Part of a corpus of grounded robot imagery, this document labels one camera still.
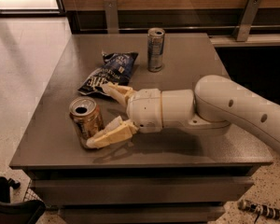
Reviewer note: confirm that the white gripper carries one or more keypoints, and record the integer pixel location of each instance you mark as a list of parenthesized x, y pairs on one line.
[(145, 109)]

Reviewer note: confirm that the orange soda can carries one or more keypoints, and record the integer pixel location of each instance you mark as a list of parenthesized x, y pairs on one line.
[(86, 117)]

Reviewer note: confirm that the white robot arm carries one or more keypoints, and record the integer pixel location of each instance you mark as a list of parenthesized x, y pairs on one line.
[(211, 107)]

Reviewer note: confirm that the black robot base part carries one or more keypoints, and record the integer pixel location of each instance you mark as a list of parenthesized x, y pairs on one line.
[(26, 212)]

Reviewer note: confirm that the silver blue energy drink can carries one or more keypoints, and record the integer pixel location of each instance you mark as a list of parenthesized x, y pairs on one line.
[(155, 44)]

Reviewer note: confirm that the blue kettle chips bag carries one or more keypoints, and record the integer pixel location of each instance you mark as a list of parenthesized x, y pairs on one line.
[(117, 69)]

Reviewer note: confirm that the grey drawer cabinet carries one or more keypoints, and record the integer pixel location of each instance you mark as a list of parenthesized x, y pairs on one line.
[(158, 178)]

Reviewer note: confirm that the left metal wall bracket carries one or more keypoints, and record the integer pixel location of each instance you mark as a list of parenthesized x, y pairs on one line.
[(111, 16)]

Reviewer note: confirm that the metal wall bracket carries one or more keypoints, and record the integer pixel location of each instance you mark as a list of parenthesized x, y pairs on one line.
[(242, 30), (111, 16)]

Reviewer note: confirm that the right metal wall bracket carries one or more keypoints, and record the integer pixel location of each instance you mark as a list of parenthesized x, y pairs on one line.
[(242, 30)]

